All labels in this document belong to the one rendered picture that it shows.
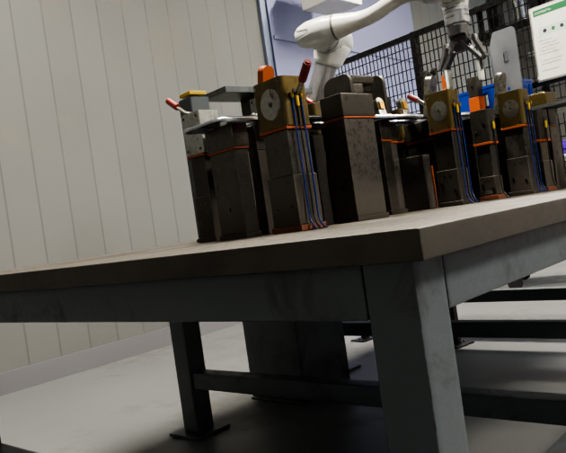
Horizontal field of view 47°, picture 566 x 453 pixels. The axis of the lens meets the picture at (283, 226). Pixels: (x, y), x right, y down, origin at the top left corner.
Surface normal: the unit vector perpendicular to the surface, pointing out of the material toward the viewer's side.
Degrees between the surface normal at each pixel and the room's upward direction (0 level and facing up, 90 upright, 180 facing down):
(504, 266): 90
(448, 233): 90
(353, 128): 90
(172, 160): 90
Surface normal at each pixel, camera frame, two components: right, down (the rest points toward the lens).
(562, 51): -0.76, 0.11
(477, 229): 0.74, -0.10
